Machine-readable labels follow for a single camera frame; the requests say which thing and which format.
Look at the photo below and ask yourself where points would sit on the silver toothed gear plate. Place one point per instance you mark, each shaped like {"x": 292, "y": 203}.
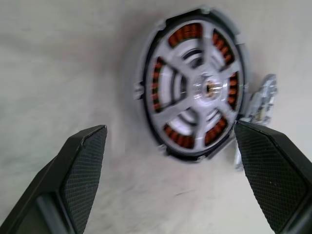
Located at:
{"x": 264, "y": 97}

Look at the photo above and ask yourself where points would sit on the black-rimmed spoked rotor disc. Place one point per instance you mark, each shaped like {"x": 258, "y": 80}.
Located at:
{"x": 195, "y": 64}

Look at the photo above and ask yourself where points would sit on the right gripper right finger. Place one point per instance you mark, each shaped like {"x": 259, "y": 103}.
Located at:
{"x": 273, "y": 175}

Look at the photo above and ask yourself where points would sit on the gray round motor stator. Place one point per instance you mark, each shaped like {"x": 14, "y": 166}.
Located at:
{"x": 186, "y": 34}

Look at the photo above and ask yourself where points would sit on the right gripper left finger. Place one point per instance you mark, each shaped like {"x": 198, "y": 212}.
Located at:
{"x": 73, "y": 175}

